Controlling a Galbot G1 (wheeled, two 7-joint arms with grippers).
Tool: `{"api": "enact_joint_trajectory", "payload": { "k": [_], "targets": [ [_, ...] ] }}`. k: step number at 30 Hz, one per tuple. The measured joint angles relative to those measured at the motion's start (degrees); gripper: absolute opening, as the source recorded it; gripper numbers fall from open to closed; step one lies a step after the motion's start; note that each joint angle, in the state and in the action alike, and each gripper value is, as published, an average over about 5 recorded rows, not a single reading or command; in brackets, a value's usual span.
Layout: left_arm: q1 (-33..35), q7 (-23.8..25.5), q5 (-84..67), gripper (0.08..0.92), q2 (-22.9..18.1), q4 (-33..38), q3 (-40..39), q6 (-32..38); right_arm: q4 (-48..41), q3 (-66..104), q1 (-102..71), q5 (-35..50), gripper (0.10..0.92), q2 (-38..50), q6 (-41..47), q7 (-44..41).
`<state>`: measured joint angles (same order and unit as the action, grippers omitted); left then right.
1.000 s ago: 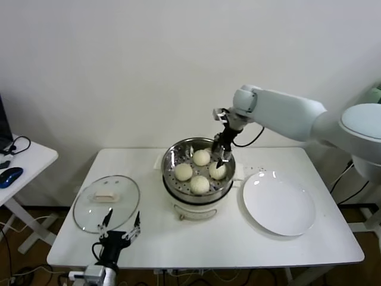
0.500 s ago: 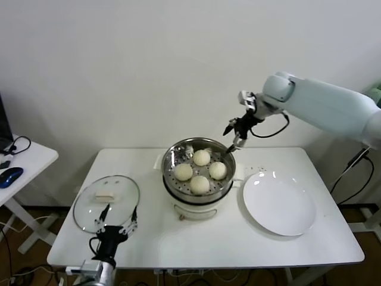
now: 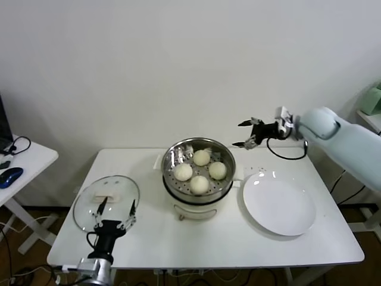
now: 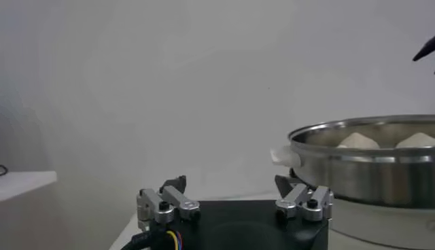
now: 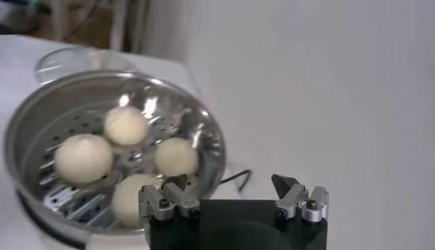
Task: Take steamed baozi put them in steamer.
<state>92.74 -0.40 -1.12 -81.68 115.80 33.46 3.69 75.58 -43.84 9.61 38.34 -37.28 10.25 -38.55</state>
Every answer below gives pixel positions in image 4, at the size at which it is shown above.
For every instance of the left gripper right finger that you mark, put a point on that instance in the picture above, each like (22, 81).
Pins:
(312, 207)

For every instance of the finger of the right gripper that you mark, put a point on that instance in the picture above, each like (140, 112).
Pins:
(426, 50)

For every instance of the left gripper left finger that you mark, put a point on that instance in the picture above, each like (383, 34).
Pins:
(159, 209)

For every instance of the white steamed baozi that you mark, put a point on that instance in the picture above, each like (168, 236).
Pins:
(418, 141)
(358, 142)

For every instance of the stainless steel steamer basket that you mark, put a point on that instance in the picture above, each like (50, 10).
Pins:
(374, 183)

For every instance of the white electric cooker base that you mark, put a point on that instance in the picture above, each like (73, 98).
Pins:
(374, 227)

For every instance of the white side table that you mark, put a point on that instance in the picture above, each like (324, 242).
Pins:
(23, 183)

